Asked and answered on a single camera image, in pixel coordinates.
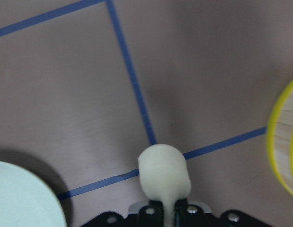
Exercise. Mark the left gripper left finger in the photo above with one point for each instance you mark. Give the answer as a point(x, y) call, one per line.
point(151, 215)

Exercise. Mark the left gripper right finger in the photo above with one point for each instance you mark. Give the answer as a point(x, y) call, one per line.
point(187, 215)

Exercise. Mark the white bun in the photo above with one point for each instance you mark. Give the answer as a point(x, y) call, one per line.
point(164, 177)

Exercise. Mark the yellow bamboo steamer layer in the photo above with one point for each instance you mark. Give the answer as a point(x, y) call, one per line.
point(279, 138)

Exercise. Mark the light green plate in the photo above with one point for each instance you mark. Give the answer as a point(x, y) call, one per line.
point(26, 200)

